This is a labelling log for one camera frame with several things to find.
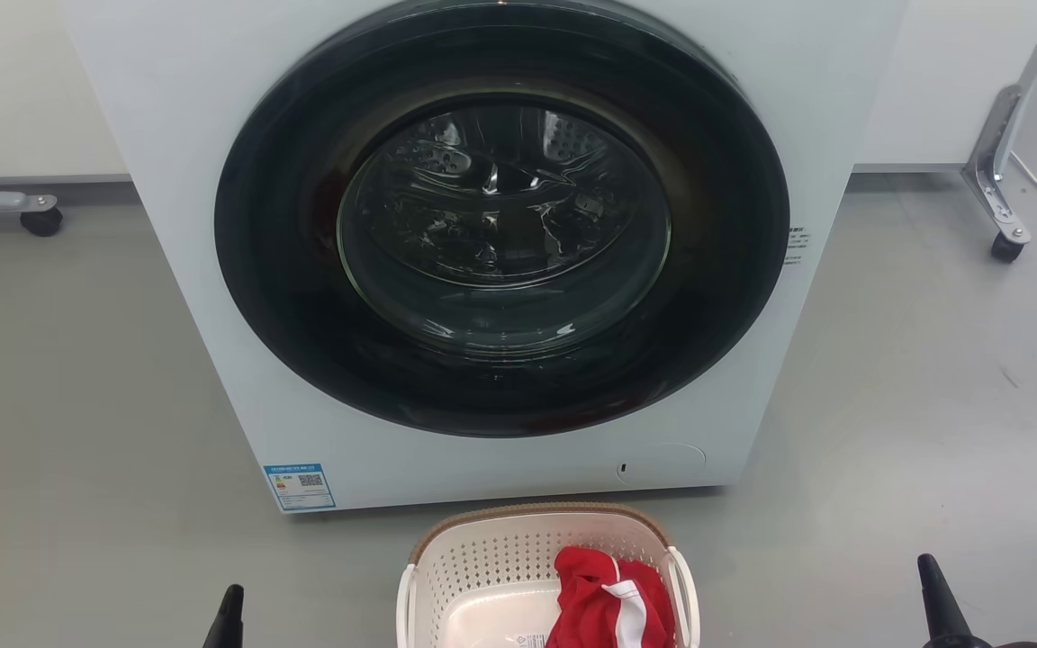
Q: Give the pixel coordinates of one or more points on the grey bolted metal frame leg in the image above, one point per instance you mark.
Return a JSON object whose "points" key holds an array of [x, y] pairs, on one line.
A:
{"points": [[996, 153]]}

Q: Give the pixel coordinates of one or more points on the red and white garment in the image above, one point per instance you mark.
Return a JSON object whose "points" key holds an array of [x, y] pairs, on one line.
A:
{"points": [[595, 607]]}

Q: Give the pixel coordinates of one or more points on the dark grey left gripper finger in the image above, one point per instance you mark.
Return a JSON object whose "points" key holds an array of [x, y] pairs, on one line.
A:
{"points": [[227, 621]]}

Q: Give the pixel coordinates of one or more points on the black caster wheel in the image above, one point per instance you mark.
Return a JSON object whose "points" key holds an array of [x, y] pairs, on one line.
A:
{"points": [[41, 222], [1006, 247]]}

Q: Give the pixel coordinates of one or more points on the round white filter cover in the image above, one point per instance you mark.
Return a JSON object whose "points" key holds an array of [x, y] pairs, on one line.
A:
{"points": [[662, 463]]}

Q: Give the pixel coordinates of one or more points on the white barcode sticker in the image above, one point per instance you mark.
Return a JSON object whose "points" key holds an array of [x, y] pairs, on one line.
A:
{"points": [[533, 641]]}

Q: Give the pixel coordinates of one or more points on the blue energy label sticker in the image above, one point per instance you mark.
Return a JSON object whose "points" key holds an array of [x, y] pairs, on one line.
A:
{"points": [[299, 487]]}

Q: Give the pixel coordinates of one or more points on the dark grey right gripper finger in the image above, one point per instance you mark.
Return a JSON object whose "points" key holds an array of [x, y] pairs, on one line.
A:
{"points": [[942, 603]]}

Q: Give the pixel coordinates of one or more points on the cream perforated laundry basket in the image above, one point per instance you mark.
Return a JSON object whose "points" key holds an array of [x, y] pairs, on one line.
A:
{"points": [[491, 576]]}

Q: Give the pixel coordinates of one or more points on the white front-load washing machine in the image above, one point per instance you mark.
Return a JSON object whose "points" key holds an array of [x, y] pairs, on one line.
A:
{"points": [[158, 135]]}

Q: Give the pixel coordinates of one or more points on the black round washer door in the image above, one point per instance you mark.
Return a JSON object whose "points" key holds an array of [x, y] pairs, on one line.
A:
{"points": [[500, 220]]}

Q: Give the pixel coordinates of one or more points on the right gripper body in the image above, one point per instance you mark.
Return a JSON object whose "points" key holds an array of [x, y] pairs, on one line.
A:
{"points": [[978, 643]]}

